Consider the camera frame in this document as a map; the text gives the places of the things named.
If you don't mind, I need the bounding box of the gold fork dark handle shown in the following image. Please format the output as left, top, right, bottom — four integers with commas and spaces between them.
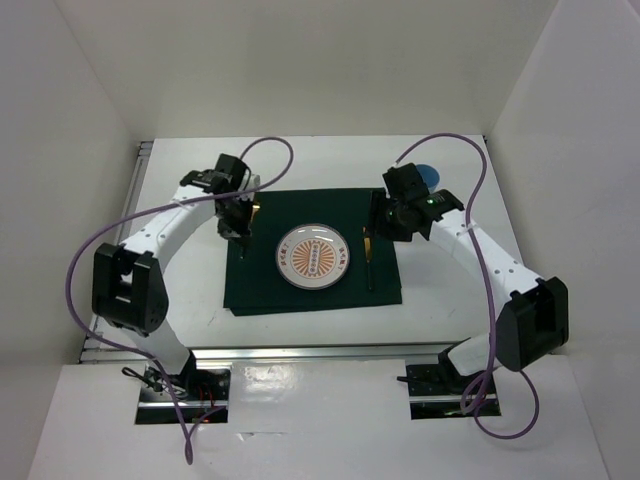
240, 201, 260, 260

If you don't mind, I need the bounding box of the gold knife dark handle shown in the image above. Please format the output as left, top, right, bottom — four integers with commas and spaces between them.
363, 227, 375, 291

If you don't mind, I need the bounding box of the blue plastic cup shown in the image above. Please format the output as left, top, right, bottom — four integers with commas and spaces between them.
416, 164, 441, 192

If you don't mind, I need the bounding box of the dark green cloth placemat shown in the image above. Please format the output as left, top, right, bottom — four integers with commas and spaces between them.
223, 188, 402, 316

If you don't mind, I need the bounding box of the white plate orange sunburst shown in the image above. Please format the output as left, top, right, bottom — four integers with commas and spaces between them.
275, 224, 351, 291

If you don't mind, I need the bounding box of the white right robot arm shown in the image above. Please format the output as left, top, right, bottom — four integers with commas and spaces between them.
365, 164, 569, 392

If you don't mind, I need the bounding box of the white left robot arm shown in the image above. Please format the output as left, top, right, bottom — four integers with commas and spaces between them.
92, 154, 260, 399

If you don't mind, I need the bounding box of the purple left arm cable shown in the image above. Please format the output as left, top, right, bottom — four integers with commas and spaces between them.
66, 137, 295, 465

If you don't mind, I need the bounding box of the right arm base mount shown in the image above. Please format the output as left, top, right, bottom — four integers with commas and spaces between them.
396, 364, 481, 420

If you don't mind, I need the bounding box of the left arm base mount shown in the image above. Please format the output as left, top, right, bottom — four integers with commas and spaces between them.
121, 366, 231, 425

